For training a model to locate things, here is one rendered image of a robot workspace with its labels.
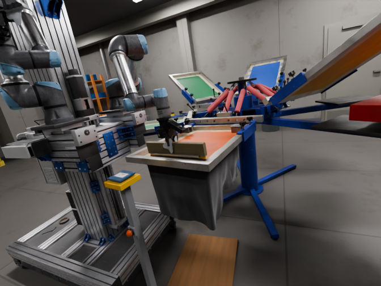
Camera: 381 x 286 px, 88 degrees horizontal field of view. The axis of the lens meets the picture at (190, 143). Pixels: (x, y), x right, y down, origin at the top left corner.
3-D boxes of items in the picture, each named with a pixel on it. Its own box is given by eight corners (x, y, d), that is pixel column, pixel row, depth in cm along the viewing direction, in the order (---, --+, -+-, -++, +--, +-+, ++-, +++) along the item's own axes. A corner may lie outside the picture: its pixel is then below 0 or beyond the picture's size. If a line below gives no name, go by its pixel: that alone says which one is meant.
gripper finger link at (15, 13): (34, 25, 64) (13, 29, 66) (30, 4, 63) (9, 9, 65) (24, 21, 61) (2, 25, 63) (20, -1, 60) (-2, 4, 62)
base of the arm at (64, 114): (39, 125, 113) (33, 108, 111) (64, 120, 126) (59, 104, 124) (55, 123, 107) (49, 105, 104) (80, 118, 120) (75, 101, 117)
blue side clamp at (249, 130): (244, 142, 129) (243, 131, 127) (237, 142, 131) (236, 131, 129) (256, 130, 152) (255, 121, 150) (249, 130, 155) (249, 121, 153)
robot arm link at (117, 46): (101, 30, 111) (127, 106, 103) (120, 30, 116) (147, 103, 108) (102, 45, 122) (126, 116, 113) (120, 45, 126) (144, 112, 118)
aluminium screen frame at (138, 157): (209, 172, 91) (208, 164, 90) (126, 162, 123) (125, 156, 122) (254, 128, 153) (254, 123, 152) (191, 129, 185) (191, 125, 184)
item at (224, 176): (216, 228, 115) (207, 162, 103) (211, 227, 117) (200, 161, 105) (241, 189, 151) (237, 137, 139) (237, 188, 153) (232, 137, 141)
